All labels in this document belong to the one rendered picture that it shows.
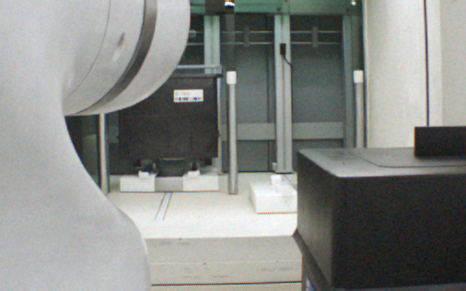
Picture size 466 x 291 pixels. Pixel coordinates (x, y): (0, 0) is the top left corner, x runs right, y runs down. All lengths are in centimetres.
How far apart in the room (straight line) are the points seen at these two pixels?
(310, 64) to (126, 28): 165
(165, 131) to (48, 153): 129
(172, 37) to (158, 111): 119
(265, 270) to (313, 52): 99
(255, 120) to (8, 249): 167
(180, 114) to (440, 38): 70
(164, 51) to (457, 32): 73
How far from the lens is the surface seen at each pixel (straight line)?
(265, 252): 113
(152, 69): 43
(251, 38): 201
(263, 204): 131
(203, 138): 162
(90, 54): 37
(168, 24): 43
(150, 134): 162
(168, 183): 163
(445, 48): 111
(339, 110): 203
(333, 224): 59
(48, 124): 33
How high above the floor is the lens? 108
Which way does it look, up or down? 4 degrees down
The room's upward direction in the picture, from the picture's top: 1 degrees counter-clockwise
